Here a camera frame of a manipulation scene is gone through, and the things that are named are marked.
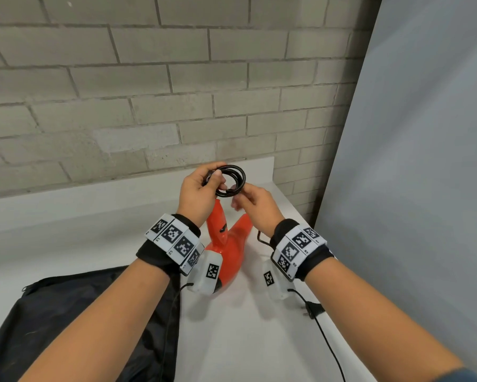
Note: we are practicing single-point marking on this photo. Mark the person's right hand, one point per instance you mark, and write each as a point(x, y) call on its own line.
point(262, 210)

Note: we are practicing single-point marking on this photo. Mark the person's left hand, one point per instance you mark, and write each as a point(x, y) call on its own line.
point(194, 194)

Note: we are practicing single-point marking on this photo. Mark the person's left thumb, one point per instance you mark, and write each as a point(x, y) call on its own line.
point(218, 180)

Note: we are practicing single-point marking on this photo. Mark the person's right thumb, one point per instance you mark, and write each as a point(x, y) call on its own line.
point(252, 189)

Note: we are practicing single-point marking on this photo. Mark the person's right forearm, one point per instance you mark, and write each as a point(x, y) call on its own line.
point(373, 322)

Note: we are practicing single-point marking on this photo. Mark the person's left forearm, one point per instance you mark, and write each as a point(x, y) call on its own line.
point(103, 322)

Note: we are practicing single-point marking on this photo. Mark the orange hair styling appliance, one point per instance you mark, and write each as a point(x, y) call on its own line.
point(232, 250)

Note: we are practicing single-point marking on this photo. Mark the black wristband with marker tags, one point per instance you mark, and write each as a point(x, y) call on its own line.
point(173, 238)
point(298, 246)

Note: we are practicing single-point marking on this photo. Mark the black power plug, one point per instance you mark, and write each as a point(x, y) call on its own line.
point(314, 309)

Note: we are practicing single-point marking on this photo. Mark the grey partition board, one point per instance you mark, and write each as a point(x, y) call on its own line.
point(413, 155)

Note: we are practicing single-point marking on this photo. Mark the black fabric bag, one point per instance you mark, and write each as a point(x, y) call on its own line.
point(43, 314)

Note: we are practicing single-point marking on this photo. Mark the dark blue sleeve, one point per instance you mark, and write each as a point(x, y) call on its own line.
point(459, 375)

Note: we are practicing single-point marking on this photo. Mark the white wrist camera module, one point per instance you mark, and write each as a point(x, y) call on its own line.
point(273, 281)
point(206, 274)

